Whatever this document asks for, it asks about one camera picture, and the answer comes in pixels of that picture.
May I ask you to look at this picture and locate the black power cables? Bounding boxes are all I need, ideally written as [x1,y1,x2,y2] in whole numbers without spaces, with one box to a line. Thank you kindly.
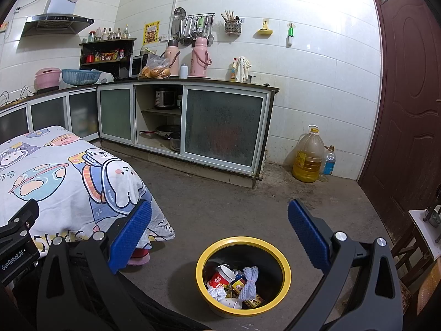
[0,86,35,106]

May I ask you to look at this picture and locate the microwave oven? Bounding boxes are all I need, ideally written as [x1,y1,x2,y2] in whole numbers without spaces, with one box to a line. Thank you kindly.
[130,54,152,78]

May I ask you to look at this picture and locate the large cooking oil bottle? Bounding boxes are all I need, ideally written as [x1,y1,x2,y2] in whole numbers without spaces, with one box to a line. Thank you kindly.
[292,124,325,183]

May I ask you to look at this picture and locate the white plastic board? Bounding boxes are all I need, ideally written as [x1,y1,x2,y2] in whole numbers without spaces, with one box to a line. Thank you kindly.
[408,206,441,260]

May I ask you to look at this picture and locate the dark metal pot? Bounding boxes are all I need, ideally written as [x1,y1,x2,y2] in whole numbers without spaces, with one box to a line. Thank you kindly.
[168,131,182,152]

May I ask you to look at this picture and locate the clear water bottle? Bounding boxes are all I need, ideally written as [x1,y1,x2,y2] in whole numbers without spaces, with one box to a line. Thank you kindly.
[318,145,336,183]

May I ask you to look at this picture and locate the yellow wall poster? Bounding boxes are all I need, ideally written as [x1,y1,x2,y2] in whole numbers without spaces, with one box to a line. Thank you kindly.
[142,20,161,46]

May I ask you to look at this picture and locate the yellow rimmed trash bin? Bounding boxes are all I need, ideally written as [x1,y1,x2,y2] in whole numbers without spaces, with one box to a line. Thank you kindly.
[195,236,292,320]

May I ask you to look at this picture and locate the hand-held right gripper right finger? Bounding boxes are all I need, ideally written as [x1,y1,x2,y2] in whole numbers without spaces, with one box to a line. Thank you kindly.
[287,199,404,331]

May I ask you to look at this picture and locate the plastic bag of buns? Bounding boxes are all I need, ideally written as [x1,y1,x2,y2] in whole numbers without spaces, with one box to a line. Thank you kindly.
[138,57,172,80]

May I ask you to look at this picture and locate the cartoon printed tablecloth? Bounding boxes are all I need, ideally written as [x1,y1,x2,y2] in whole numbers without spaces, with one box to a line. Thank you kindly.
[0,126,176,260]

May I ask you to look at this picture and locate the pink cooking pot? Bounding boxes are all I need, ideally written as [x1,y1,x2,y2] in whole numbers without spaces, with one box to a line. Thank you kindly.
[35,68,63,90]

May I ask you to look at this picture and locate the yellow spice box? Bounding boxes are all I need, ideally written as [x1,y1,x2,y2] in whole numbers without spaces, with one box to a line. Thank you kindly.
[229,278,265,309]

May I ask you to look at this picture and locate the steel range hood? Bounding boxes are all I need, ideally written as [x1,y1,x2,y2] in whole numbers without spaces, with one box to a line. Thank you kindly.
[20,0,95,37]

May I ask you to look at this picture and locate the wooden chair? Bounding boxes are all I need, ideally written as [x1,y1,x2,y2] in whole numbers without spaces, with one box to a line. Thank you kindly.
[390,214,441,315]

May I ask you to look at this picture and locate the electric cooker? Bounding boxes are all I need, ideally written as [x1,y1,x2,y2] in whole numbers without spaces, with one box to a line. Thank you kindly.
[154,89,178,110]

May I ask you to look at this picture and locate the frying pan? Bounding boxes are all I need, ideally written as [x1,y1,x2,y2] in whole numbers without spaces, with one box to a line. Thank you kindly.
[138,125,181,142]

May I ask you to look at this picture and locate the pink thermos flask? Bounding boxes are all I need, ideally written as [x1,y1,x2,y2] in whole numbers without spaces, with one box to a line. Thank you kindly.
[164,39,180,77]
[190,36,213,78]

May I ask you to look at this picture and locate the row of glass condiment bottles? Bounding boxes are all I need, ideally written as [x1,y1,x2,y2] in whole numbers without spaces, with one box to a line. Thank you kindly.
[87,24,132,42]

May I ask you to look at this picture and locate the white hanging cloth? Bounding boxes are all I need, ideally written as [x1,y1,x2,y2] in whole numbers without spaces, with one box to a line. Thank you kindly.
[234,56,252,83]

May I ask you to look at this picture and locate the dark wooden spice shelf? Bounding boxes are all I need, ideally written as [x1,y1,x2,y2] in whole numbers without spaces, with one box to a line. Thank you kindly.
[79,38,138,80]

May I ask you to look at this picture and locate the red paper cup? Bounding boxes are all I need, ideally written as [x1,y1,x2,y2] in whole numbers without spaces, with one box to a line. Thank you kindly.
[206,264,237,289]

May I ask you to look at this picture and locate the white dotted paper cup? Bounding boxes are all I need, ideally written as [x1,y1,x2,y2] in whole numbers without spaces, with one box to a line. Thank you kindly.
[220,296,244,310]

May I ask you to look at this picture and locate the blue plastic basket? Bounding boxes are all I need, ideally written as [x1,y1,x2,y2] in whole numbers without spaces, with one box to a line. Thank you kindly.
[61,68,103,86]

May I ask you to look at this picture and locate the kitchen cabinet with glass doors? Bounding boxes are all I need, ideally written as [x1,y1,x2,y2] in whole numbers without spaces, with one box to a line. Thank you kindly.
[0,77,280,180]

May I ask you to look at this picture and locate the rack of hanging kitchen utensils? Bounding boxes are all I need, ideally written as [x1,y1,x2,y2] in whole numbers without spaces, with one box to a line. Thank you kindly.
[171,6,216,47]

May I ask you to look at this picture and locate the row of spice jars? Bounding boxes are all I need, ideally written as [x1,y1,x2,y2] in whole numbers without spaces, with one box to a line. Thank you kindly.
[85,49,125,63]

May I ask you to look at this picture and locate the brown wooden door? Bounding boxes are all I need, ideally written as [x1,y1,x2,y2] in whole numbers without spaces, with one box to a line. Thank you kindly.
[357,0,441,246]

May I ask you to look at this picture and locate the metal chopstick holder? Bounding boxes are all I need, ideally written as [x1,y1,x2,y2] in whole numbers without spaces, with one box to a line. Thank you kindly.
[221,9,243,35]

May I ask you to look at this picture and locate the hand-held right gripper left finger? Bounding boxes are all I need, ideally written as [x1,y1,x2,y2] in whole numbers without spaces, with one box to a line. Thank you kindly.
[37,199,153,331]

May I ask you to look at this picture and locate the yellow wall holder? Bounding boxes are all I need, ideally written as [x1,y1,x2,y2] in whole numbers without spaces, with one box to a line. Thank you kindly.
[256,18,275,36]

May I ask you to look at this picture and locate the pale purple foam net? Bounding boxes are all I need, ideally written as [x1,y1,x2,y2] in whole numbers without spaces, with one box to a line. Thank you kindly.
[238,265,260,301]

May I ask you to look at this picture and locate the pink plastic stool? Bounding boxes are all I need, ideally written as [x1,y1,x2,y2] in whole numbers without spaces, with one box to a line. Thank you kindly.
[129,247,151,266]

